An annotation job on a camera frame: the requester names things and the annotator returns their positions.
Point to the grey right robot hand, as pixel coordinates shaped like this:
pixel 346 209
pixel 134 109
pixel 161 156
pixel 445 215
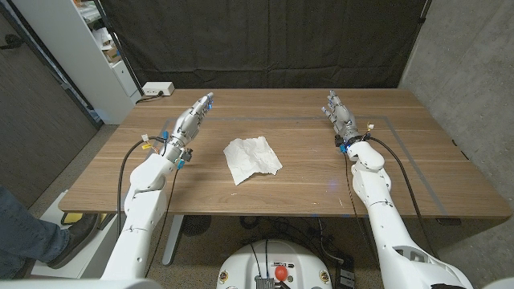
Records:
pixel 344 118

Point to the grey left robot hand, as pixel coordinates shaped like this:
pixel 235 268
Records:
pixel 188 124

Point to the white paper towel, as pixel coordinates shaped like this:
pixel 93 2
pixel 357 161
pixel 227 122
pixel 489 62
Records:
pixel 251 158

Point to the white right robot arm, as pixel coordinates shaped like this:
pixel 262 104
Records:
pixel 385 225

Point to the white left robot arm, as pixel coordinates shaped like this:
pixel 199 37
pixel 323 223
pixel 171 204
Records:
pixel 140 208

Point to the white power strip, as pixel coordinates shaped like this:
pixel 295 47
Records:
pixel 158 88

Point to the black backdrop stand pole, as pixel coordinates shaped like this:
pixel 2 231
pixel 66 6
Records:
pixel 120 50

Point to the black round floor object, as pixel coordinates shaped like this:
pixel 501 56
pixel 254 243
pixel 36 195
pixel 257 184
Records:
pixel 196 225

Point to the small cardboard box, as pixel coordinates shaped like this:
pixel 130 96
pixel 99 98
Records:
pixel 111 55

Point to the black backdrop curtain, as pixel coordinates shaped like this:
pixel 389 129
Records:
pixel 261 44

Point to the white table leg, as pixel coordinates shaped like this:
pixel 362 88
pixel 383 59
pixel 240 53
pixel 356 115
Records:
pixel 173 241

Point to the white shelf cabinet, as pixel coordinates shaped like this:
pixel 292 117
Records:
pixel 80 56

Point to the black desk control panel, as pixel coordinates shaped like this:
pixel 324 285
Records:
pixel 449 221

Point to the black floor power strip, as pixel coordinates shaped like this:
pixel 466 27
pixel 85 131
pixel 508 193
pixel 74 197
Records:
pixel 345 275

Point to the white robot torso base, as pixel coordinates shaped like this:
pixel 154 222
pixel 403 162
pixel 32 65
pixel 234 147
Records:
pixel 275 261

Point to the red emergency stop button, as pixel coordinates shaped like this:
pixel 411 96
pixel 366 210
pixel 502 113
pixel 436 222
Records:
pixel 281 273

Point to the person's leg in blue jeans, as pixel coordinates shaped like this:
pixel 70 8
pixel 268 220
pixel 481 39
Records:
pixel 24 233

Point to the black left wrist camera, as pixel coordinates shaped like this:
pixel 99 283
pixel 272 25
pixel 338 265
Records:
pixel 187 154

